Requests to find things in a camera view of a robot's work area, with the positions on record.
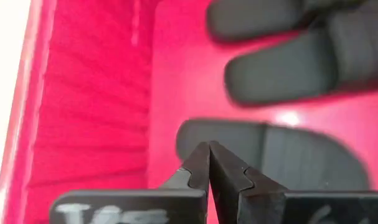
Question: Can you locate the red plastic bin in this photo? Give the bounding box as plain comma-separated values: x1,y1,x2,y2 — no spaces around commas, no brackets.
0,0,378,224

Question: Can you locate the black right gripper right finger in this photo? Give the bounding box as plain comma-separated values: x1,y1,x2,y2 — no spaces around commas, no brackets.
209,141,378,224

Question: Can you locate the black rubber slide sandal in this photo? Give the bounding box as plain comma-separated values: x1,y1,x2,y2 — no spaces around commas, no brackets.
224,11,378,108
175,119,371,191
205,0,378,44

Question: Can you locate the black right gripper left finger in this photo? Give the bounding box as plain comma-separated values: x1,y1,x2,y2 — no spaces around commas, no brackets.
48,141,210,224

